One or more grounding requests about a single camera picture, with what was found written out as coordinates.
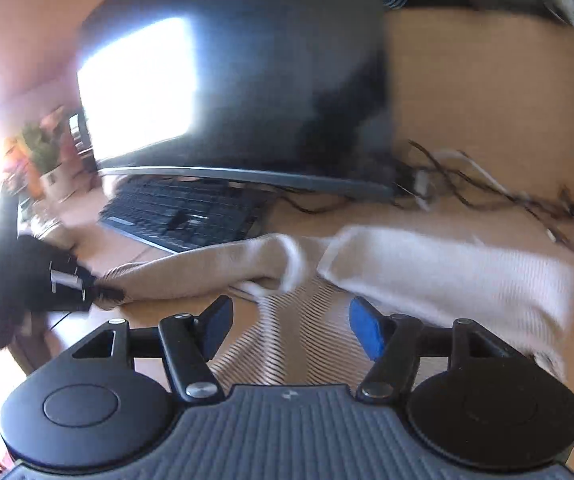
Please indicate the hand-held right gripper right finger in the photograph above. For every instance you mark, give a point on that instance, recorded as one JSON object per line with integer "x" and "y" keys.
{"x": 367, "y": 331}

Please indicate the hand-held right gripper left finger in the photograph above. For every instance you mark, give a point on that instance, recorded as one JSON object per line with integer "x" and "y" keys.
{"x": 218, "y": 327}

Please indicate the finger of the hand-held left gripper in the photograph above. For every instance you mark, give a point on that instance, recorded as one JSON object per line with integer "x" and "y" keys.
{"x": 109, "y": 294}

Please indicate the white black striped shirt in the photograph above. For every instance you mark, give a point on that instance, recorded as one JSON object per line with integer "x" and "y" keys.
{"x": 292, "y": 330}

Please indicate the cream ribbed knit garment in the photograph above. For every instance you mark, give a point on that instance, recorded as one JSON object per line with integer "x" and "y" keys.
{"x": 442, "y": 270}

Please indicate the black keyboard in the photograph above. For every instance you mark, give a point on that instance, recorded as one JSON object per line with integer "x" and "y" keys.
{"x": 187, "y": 215}

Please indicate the potted green plant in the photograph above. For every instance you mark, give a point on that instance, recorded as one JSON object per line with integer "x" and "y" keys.
{"x": 42, "y": 150}

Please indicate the curved computer monitor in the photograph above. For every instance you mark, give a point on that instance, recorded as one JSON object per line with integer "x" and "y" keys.
{"x": 247, "y": 85}

